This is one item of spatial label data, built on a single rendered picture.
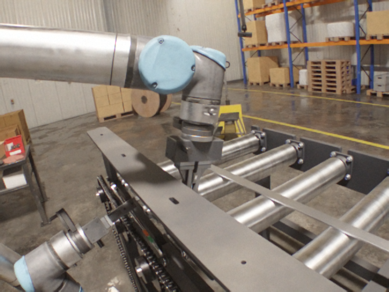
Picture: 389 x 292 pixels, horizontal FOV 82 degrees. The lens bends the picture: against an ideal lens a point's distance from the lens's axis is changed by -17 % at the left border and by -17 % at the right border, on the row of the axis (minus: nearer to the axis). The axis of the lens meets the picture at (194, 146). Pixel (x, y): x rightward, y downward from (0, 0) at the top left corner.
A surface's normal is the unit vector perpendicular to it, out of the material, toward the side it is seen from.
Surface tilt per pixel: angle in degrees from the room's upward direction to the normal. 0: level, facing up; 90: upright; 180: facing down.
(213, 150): 93
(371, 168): 90
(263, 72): 90
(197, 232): 0
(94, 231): 61
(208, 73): 90
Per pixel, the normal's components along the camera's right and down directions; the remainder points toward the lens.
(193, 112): -0.34, 0.18
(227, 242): -0.13, -0.94
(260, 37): 0.51, 0.22
